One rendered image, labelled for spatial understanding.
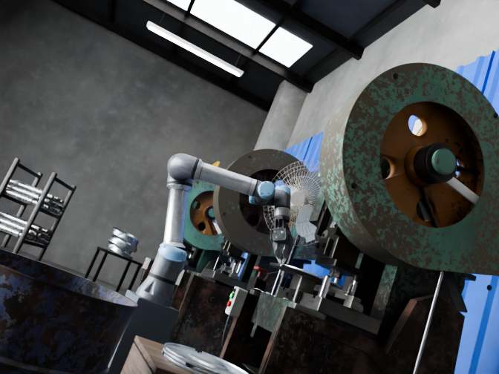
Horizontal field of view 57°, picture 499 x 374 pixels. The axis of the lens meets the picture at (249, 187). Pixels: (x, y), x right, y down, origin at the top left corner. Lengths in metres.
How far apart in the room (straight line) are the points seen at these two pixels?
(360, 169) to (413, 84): 0.43
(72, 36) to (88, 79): 0.82
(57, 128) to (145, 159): 1.60
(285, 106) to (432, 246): 6.13
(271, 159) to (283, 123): 4.21
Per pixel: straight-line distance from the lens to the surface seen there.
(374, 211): 1.73
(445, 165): 1.87
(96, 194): 8.54
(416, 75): 1.97
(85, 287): 1.37
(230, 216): 3.36
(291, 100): 7.87
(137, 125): 8.79
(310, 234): 2.92
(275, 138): 7.58
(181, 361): 1.38
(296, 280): 2.08
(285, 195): 2.11
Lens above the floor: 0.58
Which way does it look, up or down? 13 degrees up
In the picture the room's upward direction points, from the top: 21 degrees clockwise
